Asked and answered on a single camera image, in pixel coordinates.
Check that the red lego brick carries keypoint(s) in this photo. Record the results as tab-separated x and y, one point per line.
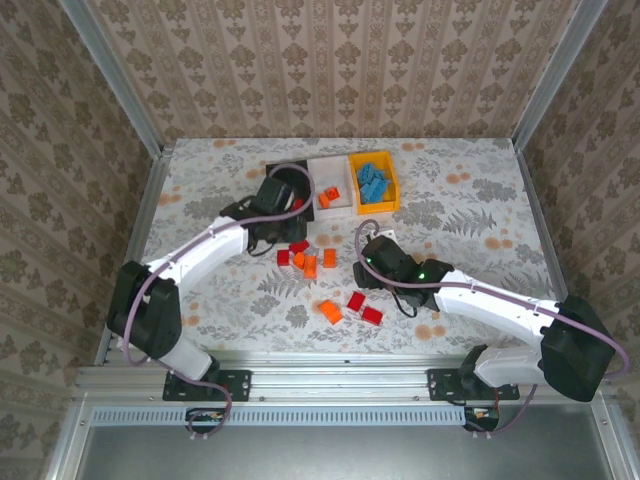
371	315
283	257
300	246
298	204
356	301

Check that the orange lego brick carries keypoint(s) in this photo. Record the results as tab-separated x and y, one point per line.
310	267
330	312
329	258
331	192
299	260
324	200

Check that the blue lego brick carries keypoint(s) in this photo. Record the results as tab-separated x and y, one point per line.
383	194
364	183
371	196
366	171
380	185
381	174

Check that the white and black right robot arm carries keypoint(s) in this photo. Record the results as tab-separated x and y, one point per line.
490	310

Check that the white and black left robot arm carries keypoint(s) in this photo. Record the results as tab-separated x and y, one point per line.
215	245

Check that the black plastic bin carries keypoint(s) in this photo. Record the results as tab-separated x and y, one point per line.
309	207

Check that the white plastic bin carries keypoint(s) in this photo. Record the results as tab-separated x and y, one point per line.
332	170

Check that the yellow plastic bin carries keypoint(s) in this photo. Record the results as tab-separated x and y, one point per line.
353	185

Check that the floral table covering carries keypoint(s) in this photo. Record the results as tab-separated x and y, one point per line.
450	210

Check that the grey metal panel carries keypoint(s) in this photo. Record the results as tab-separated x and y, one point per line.
350	455

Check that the aluminium mounting rail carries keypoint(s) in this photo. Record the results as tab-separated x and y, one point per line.
340	380

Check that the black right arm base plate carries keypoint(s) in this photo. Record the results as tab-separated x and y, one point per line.
442	385

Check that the aluminium table side rail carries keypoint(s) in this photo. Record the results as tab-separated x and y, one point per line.
549	250
145	220

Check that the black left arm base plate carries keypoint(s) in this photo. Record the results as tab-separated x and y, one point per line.
237	385

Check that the aluminium frame post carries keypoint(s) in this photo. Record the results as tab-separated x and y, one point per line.
557	75
121	85

